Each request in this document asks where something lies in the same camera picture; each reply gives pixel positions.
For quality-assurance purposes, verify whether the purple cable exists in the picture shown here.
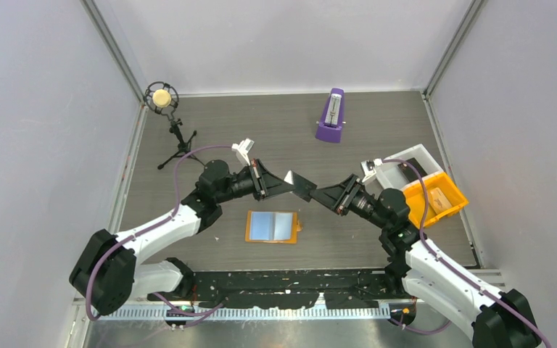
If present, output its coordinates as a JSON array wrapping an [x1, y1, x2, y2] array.
[[381, 158, 553, 348], [86, 144, 234, 328]]

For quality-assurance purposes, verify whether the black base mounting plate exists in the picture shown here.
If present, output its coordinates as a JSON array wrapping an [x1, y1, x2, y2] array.
[[163, 268, 417, 315]]

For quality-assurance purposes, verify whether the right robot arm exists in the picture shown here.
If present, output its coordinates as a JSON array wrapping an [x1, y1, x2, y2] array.
[[310, 175, 550, 347]]

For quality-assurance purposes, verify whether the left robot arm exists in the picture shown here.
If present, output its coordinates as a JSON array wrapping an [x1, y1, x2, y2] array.
[[69, 159, 294, 320]]

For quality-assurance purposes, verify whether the microphone on black tripod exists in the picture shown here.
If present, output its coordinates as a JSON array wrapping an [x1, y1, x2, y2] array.
[[143, 81, 197, 170]]

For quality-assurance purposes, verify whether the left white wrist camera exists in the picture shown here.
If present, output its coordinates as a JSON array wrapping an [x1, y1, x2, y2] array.
[[231, 138, 255, 166]]

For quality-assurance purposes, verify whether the tan block in orange bin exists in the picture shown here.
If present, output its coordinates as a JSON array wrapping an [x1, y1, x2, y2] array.
[[428, 188, 453, 215]]

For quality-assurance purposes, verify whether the orange plastic bin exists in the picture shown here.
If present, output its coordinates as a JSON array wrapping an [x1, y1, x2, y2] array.
[[403, 172, 469, 228]]

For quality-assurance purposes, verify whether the black card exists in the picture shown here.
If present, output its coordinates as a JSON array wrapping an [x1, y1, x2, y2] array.
[[284, 170, 317, 202]]

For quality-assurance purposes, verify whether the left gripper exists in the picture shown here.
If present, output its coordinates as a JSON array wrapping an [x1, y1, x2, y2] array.
[[215, 159, 294, 204]]

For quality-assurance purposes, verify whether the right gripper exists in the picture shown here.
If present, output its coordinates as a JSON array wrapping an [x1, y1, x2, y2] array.
[[310, 174, 391, 231]]

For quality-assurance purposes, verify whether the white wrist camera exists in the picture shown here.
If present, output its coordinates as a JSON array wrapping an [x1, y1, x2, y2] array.
[[360, 158, 383, 186], [231, 138, 255, 166]]

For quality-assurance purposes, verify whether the orange leather card holder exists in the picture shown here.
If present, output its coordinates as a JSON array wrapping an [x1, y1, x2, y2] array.
[[244, 210, 302, 244]]

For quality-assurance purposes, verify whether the white plastic bin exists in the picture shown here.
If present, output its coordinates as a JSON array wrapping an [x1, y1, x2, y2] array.
[[372, 144, 444, 189]]

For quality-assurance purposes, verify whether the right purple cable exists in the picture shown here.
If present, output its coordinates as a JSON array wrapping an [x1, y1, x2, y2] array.
[[381, 158, 553, 348]]

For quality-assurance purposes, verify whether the black device in white bin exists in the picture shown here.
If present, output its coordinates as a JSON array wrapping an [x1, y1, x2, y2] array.
[[398, 158, 428, 183]]

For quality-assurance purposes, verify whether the purple metronome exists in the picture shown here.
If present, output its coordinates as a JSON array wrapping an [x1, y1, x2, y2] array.
[[315, 88, 345, 144]]

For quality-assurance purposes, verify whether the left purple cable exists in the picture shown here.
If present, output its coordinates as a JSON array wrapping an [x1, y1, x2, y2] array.
[[86, 144, 234, 328]]

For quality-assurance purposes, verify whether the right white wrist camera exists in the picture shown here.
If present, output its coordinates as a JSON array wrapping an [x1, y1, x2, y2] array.
[[360, 158, 383, 186]]

